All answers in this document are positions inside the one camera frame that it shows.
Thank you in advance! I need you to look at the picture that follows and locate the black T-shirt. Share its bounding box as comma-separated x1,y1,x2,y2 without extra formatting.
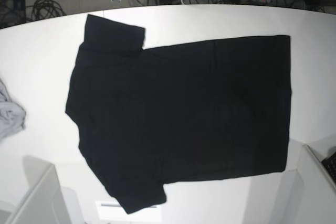
66,15,292,214

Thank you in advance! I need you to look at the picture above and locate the grey crumpled cloth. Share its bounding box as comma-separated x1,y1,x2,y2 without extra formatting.
1,81,26,140

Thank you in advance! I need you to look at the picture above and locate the black keyboard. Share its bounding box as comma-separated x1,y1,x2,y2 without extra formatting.
322,153,336,182

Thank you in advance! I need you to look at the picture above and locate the white partition panel left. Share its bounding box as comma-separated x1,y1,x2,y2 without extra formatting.
5,164,72,224

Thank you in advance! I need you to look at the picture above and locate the white partition panel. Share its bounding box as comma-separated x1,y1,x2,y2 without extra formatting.
294,145,335,223
5,164,72,224

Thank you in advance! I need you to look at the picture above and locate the white partition panel right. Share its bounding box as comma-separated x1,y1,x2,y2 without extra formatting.
294,145,335,223

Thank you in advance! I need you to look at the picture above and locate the black coiled cable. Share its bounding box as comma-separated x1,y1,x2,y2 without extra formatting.
30,0,65,22

